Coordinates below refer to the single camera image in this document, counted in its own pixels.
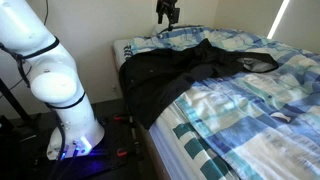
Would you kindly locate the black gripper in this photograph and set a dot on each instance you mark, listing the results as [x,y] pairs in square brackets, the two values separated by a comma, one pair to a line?
[168,9]

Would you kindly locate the black dress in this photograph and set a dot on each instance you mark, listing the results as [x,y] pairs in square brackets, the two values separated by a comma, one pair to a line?
[156,80]

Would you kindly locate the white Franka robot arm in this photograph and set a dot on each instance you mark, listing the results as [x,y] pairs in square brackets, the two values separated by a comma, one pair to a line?
[50,66]

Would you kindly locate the blue patterned bed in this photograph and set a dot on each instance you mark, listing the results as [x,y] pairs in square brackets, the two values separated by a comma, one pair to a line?
[250,116]

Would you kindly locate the blue plaid pillow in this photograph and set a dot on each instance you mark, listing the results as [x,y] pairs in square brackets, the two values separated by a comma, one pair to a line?
[186,33]

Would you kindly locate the red black clamp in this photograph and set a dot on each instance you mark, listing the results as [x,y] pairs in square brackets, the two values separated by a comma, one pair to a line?
[119,117]
[121,153]

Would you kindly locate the white mattress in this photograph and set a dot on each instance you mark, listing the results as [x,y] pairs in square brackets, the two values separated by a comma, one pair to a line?
[163,143]

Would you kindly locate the black tripod leg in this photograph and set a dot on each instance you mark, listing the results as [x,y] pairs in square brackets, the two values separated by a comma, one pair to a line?
[13,100]

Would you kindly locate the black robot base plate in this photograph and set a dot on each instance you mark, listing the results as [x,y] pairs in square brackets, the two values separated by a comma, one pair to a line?
[110,146]

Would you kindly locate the brown wooden bed frame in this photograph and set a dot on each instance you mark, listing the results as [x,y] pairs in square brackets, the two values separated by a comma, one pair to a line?
[152,161]

